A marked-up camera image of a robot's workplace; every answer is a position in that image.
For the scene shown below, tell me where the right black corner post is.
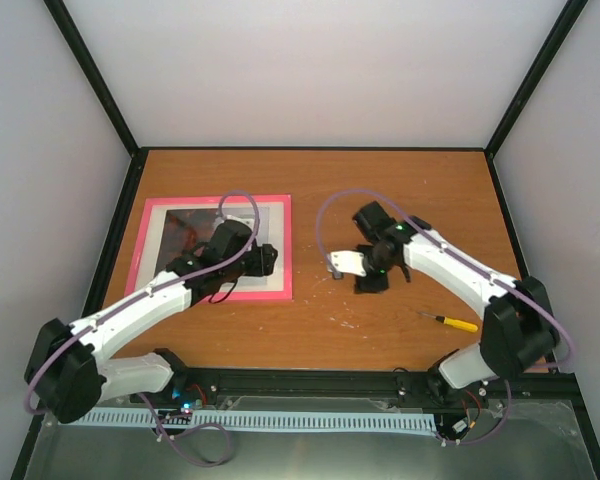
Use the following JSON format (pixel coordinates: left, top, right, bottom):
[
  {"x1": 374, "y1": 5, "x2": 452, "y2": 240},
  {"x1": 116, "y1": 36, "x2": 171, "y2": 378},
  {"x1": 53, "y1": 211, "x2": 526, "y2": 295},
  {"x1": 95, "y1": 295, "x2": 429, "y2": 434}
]
[{"x1": 484, "y1": 0, "x2": 588, "y2": 160}]

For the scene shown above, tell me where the left black corner post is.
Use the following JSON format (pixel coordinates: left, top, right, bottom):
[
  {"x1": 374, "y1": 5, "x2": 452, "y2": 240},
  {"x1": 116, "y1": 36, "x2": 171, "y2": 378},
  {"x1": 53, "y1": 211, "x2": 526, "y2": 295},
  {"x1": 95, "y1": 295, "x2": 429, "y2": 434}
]
[{"x1": 43, "y1": 0, "x2": 140, "y2": 159}]

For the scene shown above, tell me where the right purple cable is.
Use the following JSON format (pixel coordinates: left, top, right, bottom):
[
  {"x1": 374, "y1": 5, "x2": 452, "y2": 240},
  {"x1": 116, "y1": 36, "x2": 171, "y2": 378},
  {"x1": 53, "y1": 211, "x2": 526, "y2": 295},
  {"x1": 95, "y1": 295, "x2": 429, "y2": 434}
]
[{"x1": 314, "y1": 188, "x2": 576, "y2": 449}]

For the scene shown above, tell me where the pink picture frame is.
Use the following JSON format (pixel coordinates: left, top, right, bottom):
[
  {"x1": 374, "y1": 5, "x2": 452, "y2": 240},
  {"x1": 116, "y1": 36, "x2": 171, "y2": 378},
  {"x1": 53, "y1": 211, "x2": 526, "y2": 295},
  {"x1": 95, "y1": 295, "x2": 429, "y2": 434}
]
[{"x1": 124, "y1": 194, "x2": 293, "y2": 301}]

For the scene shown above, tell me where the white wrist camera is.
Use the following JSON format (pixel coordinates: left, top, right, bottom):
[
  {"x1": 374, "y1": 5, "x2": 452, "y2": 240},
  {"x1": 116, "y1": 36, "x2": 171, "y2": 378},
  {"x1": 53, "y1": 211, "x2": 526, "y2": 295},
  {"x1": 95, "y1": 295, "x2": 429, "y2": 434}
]
[
  {"x1": 327, "y1": 250, "x2": 367, "y2": 279},
  {"x1": 213, "y1": 214, "x2": 255, "y2": 231}
]

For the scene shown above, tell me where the yellow handled screwdriver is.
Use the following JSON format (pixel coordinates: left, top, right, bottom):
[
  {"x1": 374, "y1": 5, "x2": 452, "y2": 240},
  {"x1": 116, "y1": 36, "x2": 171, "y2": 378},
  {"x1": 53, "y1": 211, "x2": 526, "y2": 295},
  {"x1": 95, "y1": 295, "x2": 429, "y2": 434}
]
[{"x1": 418, "y1": 311, "x2": 479, "y2": 333}]

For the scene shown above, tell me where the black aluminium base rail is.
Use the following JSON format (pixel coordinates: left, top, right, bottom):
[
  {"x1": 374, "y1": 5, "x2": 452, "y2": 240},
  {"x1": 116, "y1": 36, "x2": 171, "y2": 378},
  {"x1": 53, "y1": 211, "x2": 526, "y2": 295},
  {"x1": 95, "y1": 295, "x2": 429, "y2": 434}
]
[{"x1": 149, "y1": 368, "x2": 584, "y2": 412}]

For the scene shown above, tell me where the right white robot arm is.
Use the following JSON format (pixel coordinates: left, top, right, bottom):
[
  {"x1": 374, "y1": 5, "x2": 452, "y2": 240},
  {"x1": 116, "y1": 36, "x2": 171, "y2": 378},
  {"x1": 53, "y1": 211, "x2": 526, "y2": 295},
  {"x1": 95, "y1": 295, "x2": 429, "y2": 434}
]
[{"x1": 352, "y1": 201, "x2": 560, "y2": 405}]

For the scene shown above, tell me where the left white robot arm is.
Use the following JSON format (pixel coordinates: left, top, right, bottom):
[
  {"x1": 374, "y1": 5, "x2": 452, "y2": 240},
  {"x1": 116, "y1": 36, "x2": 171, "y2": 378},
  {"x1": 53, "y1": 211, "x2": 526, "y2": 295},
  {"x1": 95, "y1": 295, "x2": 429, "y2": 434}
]
[{"x1": 24, "y1": 219, "x2": 278, "y2": 424}]

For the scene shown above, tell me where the black corner post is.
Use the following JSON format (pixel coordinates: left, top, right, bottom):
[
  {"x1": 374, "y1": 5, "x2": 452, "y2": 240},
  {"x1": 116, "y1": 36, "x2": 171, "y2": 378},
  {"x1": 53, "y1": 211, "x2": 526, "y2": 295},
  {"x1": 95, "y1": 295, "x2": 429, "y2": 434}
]
[
  {"x1": 43, "y1": 0, "x2": 140, "y2": 159},
  {"x1": 484, "y1": 0, "x2": 588, "y2": 160}
]

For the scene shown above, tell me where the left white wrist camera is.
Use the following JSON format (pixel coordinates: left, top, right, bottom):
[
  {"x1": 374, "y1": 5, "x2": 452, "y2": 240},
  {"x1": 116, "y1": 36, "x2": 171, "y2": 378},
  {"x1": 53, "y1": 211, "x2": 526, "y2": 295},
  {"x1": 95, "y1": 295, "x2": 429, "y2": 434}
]
[{"x1": 213, "y1": 214, "x2": 255, "y2": 231}]

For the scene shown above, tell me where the dark red photo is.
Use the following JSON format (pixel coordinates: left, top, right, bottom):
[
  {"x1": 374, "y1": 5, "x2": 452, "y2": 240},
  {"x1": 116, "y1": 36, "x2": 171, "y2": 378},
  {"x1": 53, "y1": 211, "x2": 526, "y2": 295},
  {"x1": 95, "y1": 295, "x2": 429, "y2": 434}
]
[{"x1": 152, "y1": 207, "x2": 261, "y2": 281}]

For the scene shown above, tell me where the purple cable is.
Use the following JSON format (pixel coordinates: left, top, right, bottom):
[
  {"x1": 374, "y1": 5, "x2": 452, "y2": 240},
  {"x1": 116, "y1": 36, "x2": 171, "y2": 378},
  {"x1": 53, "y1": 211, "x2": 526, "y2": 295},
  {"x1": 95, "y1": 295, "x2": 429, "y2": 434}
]
[
  {"x1": 22, "y1": 189, "x2": 261, "y2": 416},
  {"x1": 314, "y1": 188, "x2": 576, "y2": 449}
]

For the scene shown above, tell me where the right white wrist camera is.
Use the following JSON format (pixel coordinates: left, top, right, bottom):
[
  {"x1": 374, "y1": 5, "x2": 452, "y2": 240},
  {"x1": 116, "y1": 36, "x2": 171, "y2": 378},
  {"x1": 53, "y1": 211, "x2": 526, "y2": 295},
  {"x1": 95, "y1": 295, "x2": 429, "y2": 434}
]
[{"x1": 327, "y1": 250, "x2": 367, "y2": 279}]

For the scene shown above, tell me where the light blue cable duct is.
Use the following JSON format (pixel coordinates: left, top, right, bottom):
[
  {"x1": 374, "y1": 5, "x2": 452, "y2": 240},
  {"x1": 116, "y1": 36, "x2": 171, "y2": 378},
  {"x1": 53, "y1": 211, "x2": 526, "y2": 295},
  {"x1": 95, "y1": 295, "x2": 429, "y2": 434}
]
[{"x1": 73, "y1": 407, "x2": 436, "y2": 436}]

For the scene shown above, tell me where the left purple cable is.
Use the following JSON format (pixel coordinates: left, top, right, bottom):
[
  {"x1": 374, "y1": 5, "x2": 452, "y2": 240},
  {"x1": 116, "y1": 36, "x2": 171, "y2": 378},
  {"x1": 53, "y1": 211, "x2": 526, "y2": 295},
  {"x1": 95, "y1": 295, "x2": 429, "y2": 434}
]
[{"x1": 22, "y1": 189, "x2": 261, "y2": 416}]

